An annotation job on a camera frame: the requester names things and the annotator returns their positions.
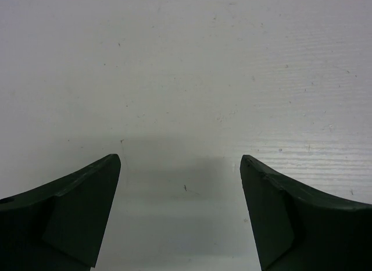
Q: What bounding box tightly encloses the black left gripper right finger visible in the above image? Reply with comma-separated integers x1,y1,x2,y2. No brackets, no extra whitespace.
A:
240,155,371,270

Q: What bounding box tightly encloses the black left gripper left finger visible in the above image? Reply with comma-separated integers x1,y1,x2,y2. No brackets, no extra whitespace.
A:
1,154,120,270

